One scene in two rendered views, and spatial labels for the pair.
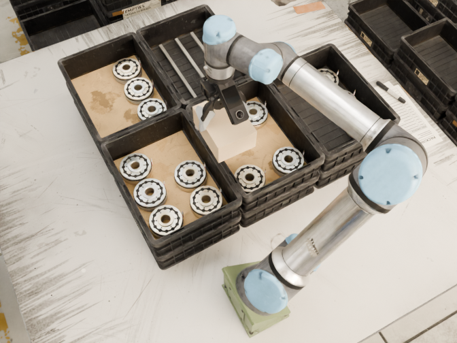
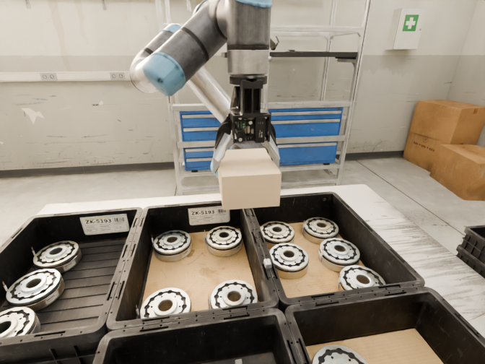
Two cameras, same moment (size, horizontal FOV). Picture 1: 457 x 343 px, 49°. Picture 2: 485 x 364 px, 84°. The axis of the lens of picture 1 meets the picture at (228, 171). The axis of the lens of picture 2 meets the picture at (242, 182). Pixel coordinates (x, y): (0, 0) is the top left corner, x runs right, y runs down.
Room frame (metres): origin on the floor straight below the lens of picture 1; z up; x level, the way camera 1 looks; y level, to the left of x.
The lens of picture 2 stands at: (1.37, 0.20, 1.33)
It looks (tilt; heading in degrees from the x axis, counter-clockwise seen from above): 26 degrees down; 201
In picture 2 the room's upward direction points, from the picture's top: straight up
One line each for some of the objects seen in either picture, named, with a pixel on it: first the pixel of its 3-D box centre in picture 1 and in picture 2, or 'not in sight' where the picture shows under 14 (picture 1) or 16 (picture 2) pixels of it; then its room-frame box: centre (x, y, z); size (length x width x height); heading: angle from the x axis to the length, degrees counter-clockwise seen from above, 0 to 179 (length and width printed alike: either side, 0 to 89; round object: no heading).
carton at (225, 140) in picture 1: (224, 126); (245, 175); (0.84, 0.01, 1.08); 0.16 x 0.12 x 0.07; 29
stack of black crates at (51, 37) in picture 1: (70, 42); not in sight; (1.97, 0.86, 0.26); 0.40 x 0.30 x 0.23; 118
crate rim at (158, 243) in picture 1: (169, 173); (315, 235); (0.78, 0.18, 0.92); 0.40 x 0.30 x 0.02; 30
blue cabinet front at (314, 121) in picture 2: not in sight; (304, 137); (-1.21, -0.13, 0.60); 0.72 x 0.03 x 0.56; 118
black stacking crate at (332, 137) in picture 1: (326, 107); (66, 279); (1.08, -0.34, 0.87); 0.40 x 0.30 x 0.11; 30
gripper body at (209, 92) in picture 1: (218, 84); (248, 109); (0.87, 0.03, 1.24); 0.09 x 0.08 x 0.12; 28
